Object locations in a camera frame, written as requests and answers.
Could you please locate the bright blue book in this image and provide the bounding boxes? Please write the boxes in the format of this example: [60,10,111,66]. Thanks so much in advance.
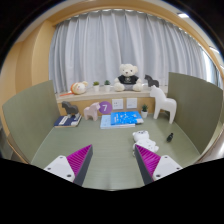
[110,110,145,126]

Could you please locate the light wooden ledge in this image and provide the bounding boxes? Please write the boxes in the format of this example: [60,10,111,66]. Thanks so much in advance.
[54,84,169,116]

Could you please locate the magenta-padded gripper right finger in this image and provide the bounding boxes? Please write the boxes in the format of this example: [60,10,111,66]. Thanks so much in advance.
[134,144,184,186]

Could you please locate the cream and orange plush toy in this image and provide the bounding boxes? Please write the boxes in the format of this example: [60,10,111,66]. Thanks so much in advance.
[69,80,89,96]

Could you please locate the ceiling lights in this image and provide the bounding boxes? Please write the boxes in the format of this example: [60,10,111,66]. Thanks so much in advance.
[178,12,221,55]

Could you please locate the white bear-shaped power strip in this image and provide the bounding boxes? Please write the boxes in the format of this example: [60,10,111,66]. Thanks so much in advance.
[132,130,160,157]

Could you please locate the small plant white pot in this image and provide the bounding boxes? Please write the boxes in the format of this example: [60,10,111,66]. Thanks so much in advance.
[103,79,111,93]
[140,104,149,119]
[92,80,101,93]

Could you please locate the purple round number sign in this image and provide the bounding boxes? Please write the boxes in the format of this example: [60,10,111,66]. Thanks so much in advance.
[98,101,113,115]

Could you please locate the large white horse figurine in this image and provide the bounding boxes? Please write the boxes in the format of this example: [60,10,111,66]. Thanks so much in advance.
[149,85,178,125]

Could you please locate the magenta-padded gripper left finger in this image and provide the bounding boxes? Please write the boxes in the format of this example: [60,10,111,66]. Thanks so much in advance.
[43,144,94,187]

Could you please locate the white wall socket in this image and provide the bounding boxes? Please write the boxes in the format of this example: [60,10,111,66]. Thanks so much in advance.
[126,97,138,110]
[111,98,124,111]

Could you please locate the pale grey curtain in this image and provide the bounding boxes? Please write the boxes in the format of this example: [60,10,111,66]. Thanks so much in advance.
[48,9,209,94]

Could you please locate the dark blue book stack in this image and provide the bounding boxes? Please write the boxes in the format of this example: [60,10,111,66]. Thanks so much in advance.
[53,114,83,128]

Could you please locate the cream teddy bear black shirt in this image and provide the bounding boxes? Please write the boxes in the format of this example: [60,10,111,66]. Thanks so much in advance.
[113,63,143,93]

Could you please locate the olive green partition panel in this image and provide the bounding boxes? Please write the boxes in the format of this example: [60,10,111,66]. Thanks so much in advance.
[166,71,224,155]
[1,79,62,164]

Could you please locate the black horse figurine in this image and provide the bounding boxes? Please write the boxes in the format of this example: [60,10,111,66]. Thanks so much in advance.
[144,74,160,88]

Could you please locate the dark grey horse figurine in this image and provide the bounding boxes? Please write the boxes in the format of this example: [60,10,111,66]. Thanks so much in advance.
[61,100,80,118]

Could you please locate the pink horse figurine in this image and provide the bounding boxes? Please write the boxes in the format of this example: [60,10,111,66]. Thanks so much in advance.
[83,101,101,122]

